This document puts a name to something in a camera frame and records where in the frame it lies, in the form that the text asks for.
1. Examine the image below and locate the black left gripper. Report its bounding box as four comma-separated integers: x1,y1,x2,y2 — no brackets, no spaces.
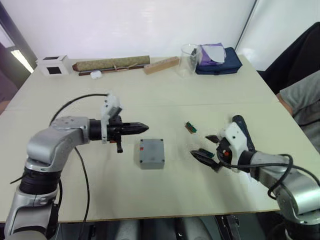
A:
107,115,150,154

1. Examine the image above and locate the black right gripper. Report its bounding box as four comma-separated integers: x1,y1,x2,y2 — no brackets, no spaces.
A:
189,134,238,174

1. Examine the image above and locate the grey plastic box with lid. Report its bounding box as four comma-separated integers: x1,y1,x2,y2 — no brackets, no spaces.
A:
138,137,166,171

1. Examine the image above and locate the light wooden block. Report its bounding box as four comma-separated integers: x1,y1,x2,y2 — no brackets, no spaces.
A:
143,56,181,75

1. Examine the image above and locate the olive rolled mat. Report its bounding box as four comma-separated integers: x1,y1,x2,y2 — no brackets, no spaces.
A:
72,55,151,72

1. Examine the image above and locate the dark brown rod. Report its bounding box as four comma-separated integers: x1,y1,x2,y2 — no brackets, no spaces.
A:
78,64,146,77

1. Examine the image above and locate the dark grey rounded shape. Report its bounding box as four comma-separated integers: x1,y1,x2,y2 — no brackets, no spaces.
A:
178,216,221,240

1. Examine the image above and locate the navy blue fabric pouch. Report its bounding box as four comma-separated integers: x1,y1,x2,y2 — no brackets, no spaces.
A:
194,46,243,75

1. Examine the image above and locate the clear glass beaker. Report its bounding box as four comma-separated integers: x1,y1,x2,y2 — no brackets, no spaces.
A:
176,43,201,79

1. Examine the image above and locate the purple tissue pack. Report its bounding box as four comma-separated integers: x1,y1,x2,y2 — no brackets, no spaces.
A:
198,43,225,67

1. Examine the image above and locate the small black clip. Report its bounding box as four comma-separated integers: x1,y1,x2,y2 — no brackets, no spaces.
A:
190,48,200,67

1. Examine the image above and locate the grey paper sheet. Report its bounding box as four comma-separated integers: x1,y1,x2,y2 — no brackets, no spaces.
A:
207,45,226,64

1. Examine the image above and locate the white cube with black squares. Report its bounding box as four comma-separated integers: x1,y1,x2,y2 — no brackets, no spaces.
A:
35,54,71,77

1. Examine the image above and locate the person in grey shirt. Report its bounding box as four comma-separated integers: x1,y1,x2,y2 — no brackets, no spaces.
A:
278,71,320,152

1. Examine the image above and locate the bystander in black clothing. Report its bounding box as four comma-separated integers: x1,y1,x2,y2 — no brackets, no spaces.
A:
256,21,320,95

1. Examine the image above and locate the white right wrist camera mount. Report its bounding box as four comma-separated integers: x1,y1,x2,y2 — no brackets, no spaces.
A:
216,122,251,174

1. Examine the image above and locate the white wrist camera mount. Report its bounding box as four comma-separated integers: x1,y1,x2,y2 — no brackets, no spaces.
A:
100,93,125,145
216,122,251,174

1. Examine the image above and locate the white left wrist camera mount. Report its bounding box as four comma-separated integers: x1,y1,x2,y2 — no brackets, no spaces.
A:
100,93,125,145

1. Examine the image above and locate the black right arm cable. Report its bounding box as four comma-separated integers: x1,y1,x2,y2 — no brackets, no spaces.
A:
215,139,320,201

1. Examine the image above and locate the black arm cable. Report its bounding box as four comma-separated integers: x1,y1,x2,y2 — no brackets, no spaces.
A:
49,93,114,226
215,139,320,201

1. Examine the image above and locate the black metal frame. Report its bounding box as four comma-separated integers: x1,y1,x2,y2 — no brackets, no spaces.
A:
216,214,241,240

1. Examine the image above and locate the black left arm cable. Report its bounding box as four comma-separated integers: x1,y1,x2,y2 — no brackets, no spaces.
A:
49,93,114,226

